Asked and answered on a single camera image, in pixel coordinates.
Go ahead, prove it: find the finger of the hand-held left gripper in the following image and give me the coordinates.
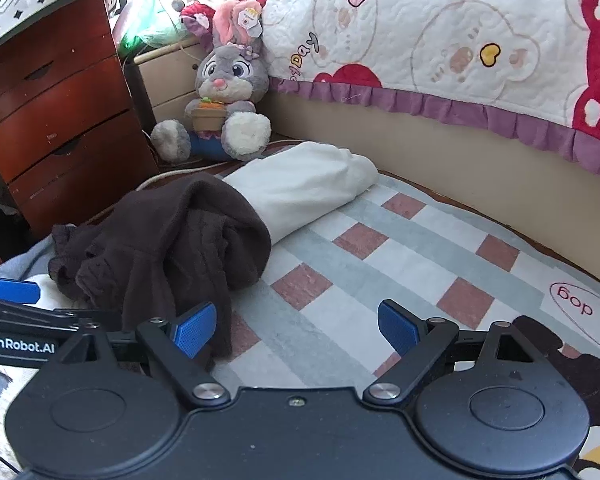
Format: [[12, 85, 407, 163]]
[[0, 279, 42, 306]]

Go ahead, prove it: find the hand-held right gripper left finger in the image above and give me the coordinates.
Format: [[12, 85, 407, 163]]
[[55, 302, 231, 408]]

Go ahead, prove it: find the grey plush rabbit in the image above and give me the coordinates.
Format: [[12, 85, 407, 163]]
[[151, 0, 273, 163]]

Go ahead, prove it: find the checkered floor mat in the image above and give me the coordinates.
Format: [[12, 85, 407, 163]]
[[135, 137, 600, 480]]

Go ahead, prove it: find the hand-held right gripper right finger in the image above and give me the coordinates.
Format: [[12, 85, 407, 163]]
[[362, 299, 550, 408]]

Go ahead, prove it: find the white folded garment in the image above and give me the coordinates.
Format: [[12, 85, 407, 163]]
[[222, 141, 380, 246]]

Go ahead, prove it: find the green plastic bag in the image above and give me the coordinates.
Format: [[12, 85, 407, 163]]
[[115, 0, 191, 58]]

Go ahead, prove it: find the brown knitted sweater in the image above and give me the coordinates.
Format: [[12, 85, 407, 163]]
[[50, 174, 273, 361]]

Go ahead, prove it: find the beige bed base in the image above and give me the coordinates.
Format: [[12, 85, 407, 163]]
[[265, 90, 600, 286]]

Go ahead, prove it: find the red-brown wooden drawer cabinet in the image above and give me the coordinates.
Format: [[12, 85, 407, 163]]
[[0, 0, 161, 241]]

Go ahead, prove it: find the red plush toy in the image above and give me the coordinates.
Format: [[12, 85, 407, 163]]
[[180, 0, 268, 36]]

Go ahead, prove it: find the beige nightstand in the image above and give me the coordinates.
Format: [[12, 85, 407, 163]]
[[132, 40, 216, 126]]

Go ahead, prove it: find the printed quilt with purple ruffle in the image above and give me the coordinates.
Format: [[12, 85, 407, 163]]
[[230, 0, 600, 188]]

